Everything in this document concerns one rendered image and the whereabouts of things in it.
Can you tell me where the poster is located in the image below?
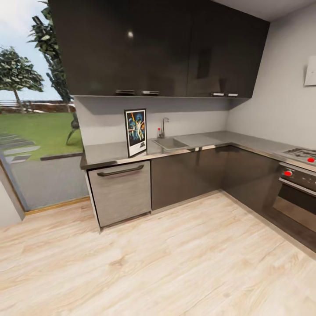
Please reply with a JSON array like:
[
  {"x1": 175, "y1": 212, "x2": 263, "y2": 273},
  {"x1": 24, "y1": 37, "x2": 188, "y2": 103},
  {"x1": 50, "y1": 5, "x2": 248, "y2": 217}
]
[{"x1": 124, "y1": 108, "x2": 147, "y2": 158}]

